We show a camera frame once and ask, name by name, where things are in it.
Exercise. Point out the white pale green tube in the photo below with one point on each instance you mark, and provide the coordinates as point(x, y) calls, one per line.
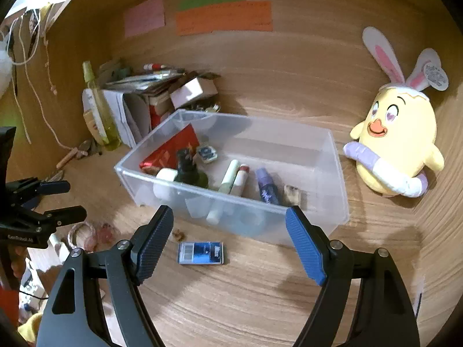
point(226, 188)

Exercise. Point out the yellow chick plush toy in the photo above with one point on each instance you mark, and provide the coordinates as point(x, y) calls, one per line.
point(398, 126)

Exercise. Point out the white tape roll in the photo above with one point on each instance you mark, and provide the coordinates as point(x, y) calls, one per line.
point(166, 184)

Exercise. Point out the small beige brown block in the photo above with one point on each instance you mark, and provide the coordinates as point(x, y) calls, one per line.
point(292, 193)

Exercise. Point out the stack of booklets and leaflets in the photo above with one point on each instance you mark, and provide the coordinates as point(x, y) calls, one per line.
point(141, 81)

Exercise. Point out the small white carton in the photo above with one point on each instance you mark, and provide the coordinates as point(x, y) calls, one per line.
point(188, 92)

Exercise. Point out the yellow green spray bottle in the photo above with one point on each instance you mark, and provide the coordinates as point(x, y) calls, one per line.
point(103, 123)

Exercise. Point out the red foil pouch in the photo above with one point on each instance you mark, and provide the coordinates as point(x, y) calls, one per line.
point(170, 150)

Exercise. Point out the folded white paper sheets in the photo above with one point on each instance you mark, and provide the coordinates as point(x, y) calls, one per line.
point(119, 115)

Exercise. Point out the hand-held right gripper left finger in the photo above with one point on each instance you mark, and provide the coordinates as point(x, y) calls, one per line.
point(155, 242)

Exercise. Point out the pink paper note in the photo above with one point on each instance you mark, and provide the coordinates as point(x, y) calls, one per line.
point(144, 16)

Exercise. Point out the clear plastic storage box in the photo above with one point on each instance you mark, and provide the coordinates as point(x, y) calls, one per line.
point(311, 220)

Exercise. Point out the purple tube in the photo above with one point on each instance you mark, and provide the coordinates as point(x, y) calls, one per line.
point(267, 188)

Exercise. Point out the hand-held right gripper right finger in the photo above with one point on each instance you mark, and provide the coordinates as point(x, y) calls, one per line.
point(307, 245)

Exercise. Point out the dark green packet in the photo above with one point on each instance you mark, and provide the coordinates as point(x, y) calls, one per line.
point(115, 68)

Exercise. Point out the dark green glass bottle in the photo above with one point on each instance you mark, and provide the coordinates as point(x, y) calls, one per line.
point(186, 175)

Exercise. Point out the red white carton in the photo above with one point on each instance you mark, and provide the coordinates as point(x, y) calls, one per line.
point(158, 117)

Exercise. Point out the orange paper note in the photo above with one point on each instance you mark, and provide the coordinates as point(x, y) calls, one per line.
point(224, 18)

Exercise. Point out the green paper note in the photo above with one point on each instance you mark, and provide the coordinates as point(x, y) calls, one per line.
point(211, 0)

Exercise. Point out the blue white card pack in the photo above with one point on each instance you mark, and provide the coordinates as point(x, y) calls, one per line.
point(200, 253)

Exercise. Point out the red white marker pen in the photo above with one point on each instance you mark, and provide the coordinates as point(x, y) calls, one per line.
point(155, 67)

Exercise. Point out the beige cosmetic tube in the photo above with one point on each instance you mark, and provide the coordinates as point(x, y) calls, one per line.
point(92, 130)

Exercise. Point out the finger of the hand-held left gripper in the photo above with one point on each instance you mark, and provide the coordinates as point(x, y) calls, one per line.
point(67, 215)
point(54, 187)

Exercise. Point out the white tube red cap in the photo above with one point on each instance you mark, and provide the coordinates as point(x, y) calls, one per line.
point(240, 179)

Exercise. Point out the small blue white packet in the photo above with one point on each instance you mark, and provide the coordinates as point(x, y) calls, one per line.
point(207, 153)

